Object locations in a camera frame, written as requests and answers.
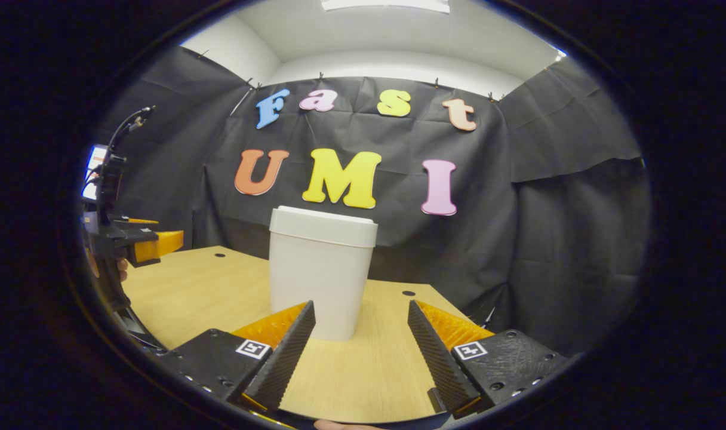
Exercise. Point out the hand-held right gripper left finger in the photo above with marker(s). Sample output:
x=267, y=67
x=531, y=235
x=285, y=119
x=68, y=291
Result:
x=279, y=364

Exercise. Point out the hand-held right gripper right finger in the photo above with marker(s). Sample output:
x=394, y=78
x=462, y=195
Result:
x=440, y=364

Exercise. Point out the black backdrop cloth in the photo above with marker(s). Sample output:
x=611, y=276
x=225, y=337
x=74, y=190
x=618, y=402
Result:
x=548, y=239

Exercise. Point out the wooden desktop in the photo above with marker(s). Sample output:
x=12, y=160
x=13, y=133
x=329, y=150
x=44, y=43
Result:
x=208, y=286

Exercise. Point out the computer monitor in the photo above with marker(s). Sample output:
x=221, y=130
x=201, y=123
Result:
x=94, y=173

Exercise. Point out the white desktop garbage bin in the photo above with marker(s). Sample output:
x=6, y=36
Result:
x=321, y=269

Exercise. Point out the ceiling light panel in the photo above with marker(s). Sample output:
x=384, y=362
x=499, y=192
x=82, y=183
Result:
x=387, y=5

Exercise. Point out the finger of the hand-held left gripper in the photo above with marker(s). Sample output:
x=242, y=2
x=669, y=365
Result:
x=160, y=245
x=142, y=221

